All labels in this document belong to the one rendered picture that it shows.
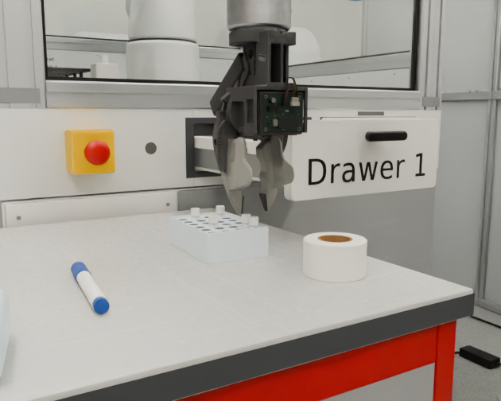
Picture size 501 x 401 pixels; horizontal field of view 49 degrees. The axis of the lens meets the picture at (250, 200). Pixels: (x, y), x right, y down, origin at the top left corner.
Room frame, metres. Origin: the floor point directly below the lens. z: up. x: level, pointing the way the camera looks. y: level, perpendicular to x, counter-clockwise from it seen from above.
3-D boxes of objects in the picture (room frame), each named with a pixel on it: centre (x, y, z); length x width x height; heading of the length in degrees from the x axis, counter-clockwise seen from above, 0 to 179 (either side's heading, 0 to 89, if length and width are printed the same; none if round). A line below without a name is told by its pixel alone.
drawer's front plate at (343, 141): (0.83, -0.17, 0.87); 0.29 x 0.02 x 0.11; 121
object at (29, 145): (1.54, 0.21, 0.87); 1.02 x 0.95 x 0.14; 121
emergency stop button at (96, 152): (0.89, 0.25, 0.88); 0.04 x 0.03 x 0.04; 121
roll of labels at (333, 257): (0.60, -0.09, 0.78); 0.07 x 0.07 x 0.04
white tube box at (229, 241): (0.71, 0.04, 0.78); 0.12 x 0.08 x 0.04; 29
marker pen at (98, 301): (0.53, 0.16, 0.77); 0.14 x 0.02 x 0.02; 25
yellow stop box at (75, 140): (0.92, 0.26, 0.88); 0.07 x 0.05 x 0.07; 121
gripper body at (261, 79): (0.66, -0.01, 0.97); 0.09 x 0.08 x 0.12; 29
